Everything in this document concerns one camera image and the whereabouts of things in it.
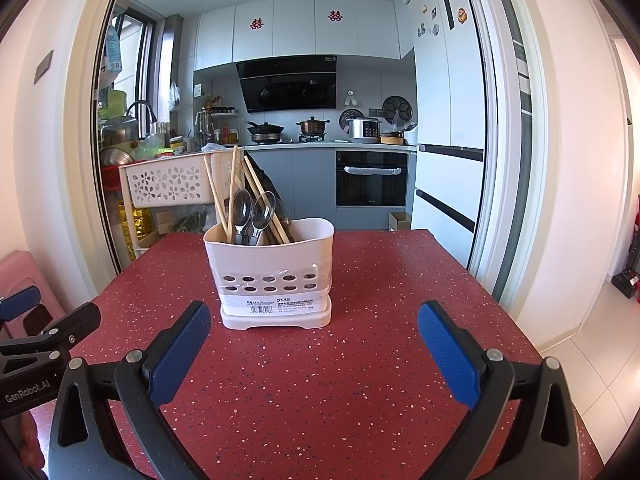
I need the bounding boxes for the silver rice cooker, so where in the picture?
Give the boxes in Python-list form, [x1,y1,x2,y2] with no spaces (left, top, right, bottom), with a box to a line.
[348,117,383,143]

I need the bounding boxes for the white flower-cutout basket cart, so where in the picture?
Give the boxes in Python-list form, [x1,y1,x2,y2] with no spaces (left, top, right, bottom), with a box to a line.
[119,152,246,251]

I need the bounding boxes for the black round divided tray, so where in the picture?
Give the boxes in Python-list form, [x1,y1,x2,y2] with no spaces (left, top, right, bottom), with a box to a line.
[382,95,413,123]

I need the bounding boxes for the metal basin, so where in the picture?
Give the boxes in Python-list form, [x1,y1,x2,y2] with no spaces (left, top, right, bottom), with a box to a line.
[100,116,138,148]

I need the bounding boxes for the white upper kitchen cabinets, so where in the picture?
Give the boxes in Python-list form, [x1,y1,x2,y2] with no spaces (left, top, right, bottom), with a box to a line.
[194,0,416,72]

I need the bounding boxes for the black floor device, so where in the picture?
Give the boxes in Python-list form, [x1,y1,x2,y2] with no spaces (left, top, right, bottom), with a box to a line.
[612,270,640,302]

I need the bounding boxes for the black shopping bag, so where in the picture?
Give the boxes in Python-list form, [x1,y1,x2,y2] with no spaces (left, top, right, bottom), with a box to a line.
[245,155,296,233]

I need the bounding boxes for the black range hood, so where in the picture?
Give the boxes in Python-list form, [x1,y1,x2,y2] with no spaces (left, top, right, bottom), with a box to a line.
[236,55,337,113]

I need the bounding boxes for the gold foil bag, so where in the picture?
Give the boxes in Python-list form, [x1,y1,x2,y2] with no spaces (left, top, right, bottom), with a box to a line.
[117,200,153,251]

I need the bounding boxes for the pink plastic chair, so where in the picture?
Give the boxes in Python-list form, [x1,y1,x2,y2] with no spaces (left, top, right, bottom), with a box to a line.
[0,251,66,341]

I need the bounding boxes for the steel cooking pot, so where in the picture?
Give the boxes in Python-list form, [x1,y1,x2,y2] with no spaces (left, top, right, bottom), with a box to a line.
[296,116,331,137]

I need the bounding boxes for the curved kitchen faucet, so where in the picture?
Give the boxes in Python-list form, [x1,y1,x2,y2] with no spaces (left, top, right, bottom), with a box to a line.
[125,101,158,138]

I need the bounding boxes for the black wok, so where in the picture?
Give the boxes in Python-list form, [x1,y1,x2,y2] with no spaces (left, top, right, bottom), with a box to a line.
[247,121,285,143]

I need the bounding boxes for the grey lower kitchen cabinets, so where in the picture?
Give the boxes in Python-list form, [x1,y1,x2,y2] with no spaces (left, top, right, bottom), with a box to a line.
[247,146,418,231]

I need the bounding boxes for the white refrigerator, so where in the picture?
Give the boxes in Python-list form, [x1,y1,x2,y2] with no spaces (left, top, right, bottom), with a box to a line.
[406,0,488,233]

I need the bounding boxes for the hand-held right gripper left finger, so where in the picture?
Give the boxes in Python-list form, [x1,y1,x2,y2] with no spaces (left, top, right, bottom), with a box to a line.
[49,301,213,480]

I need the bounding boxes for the white plastic utensil holder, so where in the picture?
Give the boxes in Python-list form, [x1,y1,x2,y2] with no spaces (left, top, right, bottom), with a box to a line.
[203,217,335,331]

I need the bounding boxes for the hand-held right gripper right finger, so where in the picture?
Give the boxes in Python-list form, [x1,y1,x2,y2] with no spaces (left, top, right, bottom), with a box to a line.
[418,300,584,480]

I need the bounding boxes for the blue hanging packet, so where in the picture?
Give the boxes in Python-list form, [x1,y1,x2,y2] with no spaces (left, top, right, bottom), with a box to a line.
[102,27,123,73]

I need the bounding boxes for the black built-in oven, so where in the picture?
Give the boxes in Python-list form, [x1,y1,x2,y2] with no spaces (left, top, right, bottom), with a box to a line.
[336,150,408,207]

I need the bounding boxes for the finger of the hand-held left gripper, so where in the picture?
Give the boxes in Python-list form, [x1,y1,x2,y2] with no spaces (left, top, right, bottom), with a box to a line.
[0,302,102,367]
[0,286,41,322]

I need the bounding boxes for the grey wall switch plate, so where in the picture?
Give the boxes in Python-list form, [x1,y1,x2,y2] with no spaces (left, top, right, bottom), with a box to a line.
[34,51,54,85]

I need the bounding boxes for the white spice rack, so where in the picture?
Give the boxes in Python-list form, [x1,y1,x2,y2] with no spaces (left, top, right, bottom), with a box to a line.
[195,107,240,145]

